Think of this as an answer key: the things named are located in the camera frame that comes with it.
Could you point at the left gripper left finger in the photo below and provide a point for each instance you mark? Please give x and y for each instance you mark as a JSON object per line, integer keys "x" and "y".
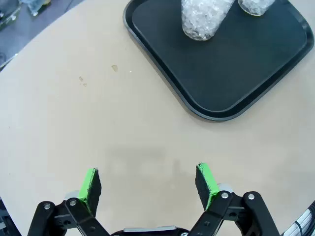
{"x": 89, "y": 191}

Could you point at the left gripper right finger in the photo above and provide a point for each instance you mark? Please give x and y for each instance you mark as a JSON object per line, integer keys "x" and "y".
{"x": 209, "y": 191}

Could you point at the clear plastic cup with ice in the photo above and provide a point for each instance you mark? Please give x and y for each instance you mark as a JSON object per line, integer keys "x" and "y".
{"x": 201, "y": 19}

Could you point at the iced cup with amber drink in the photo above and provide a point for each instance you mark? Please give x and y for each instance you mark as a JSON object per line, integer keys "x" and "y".
{"x": 256, "y": 7}

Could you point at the black plastic serving tray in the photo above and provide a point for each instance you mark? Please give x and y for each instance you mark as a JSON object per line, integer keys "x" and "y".
{"x": 221, "y": 73}

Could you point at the clear glassy container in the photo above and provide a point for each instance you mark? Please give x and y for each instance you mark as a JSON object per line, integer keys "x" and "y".
{"x": 37, "y": 6}

